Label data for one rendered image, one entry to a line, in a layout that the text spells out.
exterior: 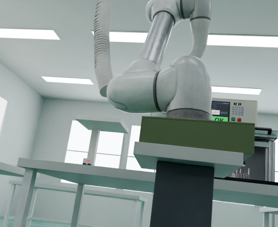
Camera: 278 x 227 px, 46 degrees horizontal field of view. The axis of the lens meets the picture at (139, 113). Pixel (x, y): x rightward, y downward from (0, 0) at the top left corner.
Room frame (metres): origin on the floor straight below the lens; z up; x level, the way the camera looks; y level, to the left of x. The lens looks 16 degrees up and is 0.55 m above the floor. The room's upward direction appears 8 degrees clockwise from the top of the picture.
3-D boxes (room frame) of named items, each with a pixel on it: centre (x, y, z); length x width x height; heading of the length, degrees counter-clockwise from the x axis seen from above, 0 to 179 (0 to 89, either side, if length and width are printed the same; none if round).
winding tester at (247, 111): (2.19, -0.57, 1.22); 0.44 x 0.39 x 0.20; 79
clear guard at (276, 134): (1.84, -0.70, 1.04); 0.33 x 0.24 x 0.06; 169
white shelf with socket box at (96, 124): (2.62, 0.28, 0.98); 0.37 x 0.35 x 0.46; 79
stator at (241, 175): (1.85, -0.62, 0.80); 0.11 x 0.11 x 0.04
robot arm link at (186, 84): (1.11, -0.16, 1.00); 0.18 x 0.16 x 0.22; 66
